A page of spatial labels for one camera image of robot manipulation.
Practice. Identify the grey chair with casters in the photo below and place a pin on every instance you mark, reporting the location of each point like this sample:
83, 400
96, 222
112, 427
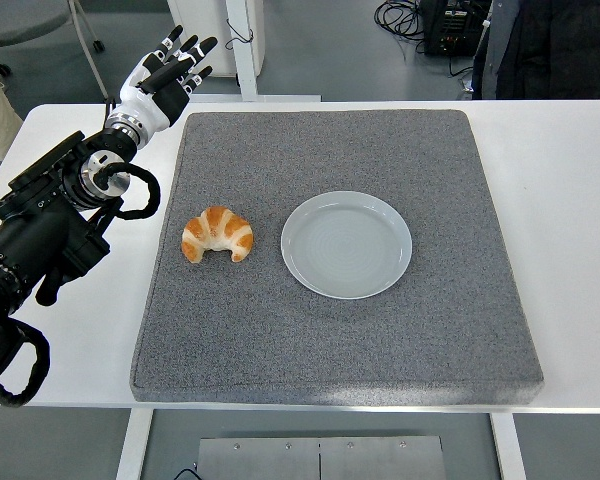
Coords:
20, 20

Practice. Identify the grey metal plate with screws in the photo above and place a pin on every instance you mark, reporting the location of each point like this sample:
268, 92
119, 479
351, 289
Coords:
320, 460

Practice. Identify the grey speckled mat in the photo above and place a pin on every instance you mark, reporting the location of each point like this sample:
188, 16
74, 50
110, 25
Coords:
330, 340

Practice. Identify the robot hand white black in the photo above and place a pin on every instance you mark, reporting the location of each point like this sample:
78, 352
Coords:
150, 107

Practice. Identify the grey round plate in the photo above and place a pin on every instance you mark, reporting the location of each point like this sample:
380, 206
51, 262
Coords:
345, 245

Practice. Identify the croissant bread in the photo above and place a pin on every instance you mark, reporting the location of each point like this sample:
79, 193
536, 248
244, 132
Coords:
220, 227

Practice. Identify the black electronics box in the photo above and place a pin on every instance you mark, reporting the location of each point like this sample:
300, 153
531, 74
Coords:
450, 30

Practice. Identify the person in dark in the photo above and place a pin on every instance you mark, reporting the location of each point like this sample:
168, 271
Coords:
555, 50

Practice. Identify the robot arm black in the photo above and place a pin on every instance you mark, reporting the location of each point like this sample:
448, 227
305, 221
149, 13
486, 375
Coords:
30, 240

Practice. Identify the white table leg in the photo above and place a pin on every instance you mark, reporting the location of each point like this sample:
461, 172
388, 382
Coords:
509, 445
132, 445

